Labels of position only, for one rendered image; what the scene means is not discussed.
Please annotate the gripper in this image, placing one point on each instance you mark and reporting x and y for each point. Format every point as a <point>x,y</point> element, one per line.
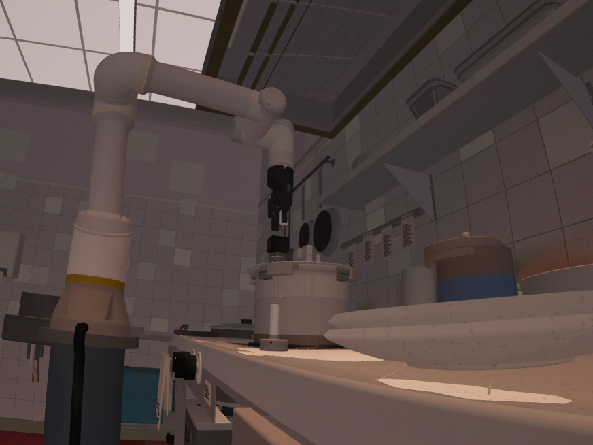
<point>280,180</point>

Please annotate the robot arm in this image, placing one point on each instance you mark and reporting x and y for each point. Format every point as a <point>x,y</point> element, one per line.
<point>107,194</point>

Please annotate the grey pressure cooker lid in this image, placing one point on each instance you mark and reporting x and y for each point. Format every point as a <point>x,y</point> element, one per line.
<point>301,268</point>

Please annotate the grey pressure cooker pot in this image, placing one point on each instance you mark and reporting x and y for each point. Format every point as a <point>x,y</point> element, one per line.
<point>306,306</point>

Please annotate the hanging dark utensil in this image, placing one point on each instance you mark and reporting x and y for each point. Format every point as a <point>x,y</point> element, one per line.
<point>320,185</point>
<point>303,199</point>

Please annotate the small black hanging pan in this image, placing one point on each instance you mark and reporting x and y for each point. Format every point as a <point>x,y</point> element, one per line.
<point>304,234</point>

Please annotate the small white box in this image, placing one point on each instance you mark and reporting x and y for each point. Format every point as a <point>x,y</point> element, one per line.
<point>306,255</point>

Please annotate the white order ticket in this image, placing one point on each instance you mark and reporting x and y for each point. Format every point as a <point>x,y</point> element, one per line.
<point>351,257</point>
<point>387,241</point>
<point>368,248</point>
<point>407,232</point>

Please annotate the white peg on grey disc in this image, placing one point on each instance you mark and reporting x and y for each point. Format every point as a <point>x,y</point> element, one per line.
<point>274,324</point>

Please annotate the flat grey pan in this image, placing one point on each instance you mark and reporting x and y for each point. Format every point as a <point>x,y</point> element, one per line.
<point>231,328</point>

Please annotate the white cylinder jar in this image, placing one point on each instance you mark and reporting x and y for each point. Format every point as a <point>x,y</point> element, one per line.
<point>417,285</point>

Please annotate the grey extractor hood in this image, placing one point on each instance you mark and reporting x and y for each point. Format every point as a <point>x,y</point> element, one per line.
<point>333,60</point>

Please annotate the black stove knob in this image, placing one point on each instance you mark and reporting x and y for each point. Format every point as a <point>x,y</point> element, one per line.
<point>183,365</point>

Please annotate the dark tray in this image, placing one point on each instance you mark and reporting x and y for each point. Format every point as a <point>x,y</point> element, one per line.
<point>428,95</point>

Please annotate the brown canister with blue band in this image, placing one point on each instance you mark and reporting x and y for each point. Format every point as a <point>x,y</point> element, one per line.
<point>472,273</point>

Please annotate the speckled white plate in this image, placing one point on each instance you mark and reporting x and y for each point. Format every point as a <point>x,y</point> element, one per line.
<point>463,311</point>
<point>463,347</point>

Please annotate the white hanging towel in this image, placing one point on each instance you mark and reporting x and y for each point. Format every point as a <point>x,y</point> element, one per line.
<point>163,394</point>

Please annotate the blue bin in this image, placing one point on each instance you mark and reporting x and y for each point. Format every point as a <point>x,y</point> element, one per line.
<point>141,394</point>

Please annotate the white bowl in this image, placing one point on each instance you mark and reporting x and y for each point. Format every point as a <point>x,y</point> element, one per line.
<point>556,282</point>

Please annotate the brown dome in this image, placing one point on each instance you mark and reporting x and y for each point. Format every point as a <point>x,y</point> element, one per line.
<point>560,264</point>

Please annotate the large grey tray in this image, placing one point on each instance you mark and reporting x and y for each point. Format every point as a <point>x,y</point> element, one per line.
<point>505,41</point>

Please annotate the dark utensil rail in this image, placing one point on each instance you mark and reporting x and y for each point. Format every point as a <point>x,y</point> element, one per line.
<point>319,168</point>

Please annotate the grey wall shelf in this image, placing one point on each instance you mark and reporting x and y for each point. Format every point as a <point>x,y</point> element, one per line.
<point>463,134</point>

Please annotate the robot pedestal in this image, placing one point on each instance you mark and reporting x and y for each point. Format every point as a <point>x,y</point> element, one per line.
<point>88,394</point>

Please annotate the grey wall dispenser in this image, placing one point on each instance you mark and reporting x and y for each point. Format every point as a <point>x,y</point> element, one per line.
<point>10,255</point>

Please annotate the grey wall sink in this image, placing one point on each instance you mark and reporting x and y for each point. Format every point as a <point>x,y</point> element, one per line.
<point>28,324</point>

